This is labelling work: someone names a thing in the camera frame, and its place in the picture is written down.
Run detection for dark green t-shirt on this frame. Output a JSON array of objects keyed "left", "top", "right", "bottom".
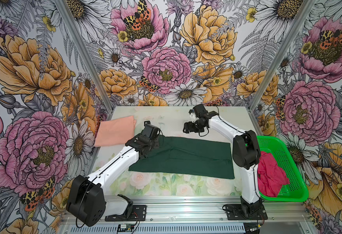
[{"left": 129, "top": 136, "right": 234, "bottom": 179}]

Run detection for green plastic laundry basket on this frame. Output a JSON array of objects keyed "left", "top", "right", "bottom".
[{"left": 257, "top": 136, "right": 309, "bottom": 202}]

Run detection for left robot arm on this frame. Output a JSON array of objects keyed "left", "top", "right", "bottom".
[{"left": 66, "top": 121, "right": 162, "bottom": 227}]

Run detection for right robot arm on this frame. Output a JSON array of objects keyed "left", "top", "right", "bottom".
[{"left": 183, "top": 104, "right": 263, "bottom": 219}]

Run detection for folded peach t-shirt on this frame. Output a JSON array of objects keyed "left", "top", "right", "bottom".
[{"left": 94, "top": 116, "right": 136, "bottom": 147}]

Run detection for magenta t-shirt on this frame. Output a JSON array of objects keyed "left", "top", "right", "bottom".
[{"left": 257, "top": 151, "right": 290, "bottom": 198}]

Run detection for small green circuit board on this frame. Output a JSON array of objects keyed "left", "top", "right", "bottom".
[{"left": 116, "top": 223, "right": 136, "bottom": 234}]

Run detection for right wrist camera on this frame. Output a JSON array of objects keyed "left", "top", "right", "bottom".
[{"left": 189, "top": 109, "right": 197, "bottom": 122}]

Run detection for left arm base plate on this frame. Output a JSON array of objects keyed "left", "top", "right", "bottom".
[{"left": 105, "top": 205, "right": 147, "bottom": 222}]

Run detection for aluminium mounting rail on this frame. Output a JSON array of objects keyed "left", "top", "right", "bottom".
[{"left": 58, "top": 195, "right": 313, "bottom": 234}]

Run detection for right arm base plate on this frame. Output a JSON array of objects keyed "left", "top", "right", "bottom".
[{"left": 222, "top": 204, "right": 268, "bottom": 221}]

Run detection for right aluminium frame post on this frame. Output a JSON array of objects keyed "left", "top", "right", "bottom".
[{"left": 249, "top": 0, "right": 315, "bottom": 112}]

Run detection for aluminium frame post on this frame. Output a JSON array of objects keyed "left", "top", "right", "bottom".
[
  {"left": 56, "top": 1, "right": 115, "bottom": 116},
  {"left": 249, "top": 0, "right": 315, "bottom": 112}
]

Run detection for left aluminium frame post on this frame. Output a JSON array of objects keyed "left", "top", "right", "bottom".
[{"left": 56, "top": 1, "right": 115, "bottom": 116}]

